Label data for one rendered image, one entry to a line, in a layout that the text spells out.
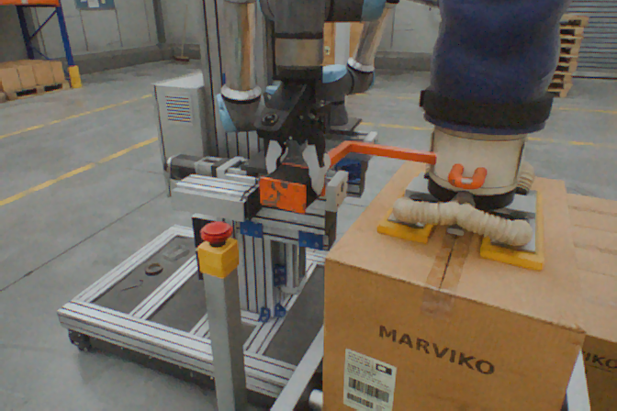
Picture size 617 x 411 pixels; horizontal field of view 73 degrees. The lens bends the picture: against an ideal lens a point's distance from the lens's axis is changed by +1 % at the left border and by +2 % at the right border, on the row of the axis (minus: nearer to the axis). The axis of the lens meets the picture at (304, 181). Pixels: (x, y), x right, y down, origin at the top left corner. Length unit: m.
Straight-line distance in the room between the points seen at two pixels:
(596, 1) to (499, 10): 10.28
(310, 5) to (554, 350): 0.61
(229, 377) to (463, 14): 0.98
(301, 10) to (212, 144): 1.08
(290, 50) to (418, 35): 10.34
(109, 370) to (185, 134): 1.14
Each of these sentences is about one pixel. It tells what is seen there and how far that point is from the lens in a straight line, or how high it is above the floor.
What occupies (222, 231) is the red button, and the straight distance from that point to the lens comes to 0.94.
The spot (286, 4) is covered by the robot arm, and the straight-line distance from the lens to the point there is 0.64.
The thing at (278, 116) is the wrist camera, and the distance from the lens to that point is 0.61.
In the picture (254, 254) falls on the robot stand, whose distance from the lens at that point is 1.77.
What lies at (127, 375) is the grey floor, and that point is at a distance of 2.16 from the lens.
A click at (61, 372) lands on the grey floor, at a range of 2.30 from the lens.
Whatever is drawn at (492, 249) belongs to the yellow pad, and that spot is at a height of 1.11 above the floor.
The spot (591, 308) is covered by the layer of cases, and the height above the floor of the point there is 0.54.
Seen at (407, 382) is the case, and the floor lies 0.87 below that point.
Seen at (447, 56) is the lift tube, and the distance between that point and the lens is 0.81.
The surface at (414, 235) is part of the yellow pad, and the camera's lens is 0.82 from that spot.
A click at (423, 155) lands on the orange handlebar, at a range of 0.88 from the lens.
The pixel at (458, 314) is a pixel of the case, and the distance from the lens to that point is 0.73.
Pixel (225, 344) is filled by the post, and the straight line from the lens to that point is 1.12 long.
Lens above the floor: 1.50
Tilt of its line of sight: 23 degrees down
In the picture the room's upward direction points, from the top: straight up
